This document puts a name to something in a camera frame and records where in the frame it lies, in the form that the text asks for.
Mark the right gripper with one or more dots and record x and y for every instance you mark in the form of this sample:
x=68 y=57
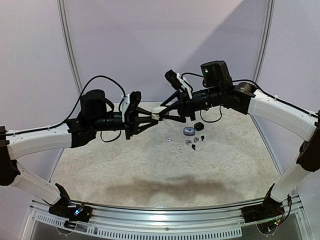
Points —
x=186 y=104

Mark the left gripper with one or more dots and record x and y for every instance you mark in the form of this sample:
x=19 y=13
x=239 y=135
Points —
x=130 y=125

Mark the white earbud charging case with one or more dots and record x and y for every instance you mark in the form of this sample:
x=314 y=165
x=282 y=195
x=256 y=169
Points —
x=155 y=112

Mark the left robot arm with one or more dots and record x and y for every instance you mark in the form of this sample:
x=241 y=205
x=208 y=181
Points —
x=96 y=115

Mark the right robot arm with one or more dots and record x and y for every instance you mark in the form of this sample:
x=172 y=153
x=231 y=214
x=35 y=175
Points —
x=249 y=99

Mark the purple round charging case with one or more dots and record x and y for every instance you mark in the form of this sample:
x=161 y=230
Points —
x=189 y=131

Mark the black charging case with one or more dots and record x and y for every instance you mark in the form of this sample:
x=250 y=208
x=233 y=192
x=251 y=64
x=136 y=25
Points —
x=199 y=126

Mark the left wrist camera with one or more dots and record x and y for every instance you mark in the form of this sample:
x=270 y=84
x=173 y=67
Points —
x=130 y=103

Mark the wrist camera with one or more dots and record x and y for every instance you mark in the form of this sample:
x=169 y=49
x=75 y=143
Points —
x=179 y=83
x=130 y=103

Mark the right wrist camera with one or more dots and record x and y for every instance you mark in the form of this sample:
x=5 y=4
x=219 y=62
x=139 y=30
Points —
x=179 y=83

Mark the right frame post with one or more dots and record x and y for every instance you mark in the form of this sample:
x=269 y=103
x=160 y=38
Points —
x=264 y=39

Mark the frame post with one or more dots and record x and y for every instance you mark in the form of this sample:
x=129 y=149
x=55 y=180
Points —
x=62 y=11
x=264 y=39

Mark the aluminium front rail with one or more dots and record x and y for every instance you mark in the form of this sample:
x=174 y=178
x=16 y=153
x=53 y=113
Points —
x=223 y=222

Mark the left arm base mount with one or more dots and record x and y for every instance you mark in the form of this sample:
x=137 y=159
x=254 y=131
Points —
x=66 y=209

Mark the left frame post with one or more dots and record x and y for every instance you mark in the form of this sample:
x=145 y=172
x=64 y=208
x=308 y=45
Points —
x=62 y=11

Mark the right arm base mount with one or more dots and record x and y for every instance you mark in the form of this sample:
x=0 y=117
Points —
x=269 y=208

